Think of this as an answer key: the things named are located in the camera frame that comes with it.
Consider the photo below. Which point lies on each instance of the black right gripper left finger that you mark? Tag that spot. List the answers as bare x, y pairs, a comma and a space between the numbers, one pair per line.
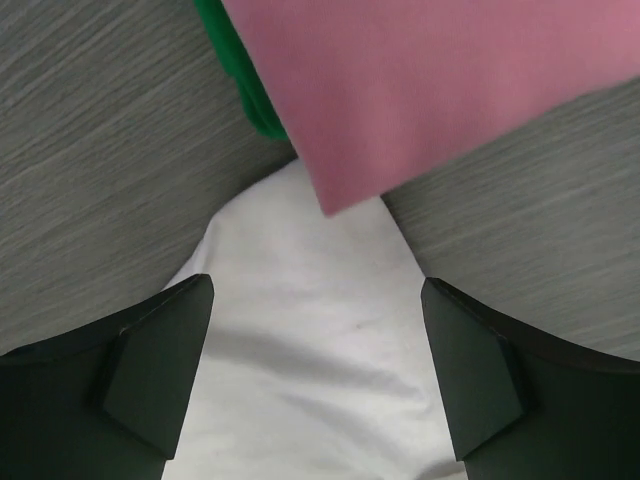
106, 400

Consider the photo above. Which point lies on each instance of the folded pink t-shirt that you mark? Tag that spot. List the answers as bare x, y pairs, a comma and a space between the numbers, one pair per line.
374, 93

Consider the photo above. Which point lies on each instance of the folded green t-shirt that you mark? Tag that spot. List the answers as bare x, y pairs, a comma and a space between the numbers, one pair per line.
236, 62

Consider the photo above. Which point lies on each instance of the white and green t-shirt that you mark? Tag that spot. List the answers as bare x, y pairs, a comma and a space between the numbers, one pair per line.
316, 363

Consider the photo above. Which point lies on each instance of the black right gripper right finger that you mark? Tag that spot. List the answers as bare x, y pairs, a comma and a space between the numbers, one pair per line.
521, 403

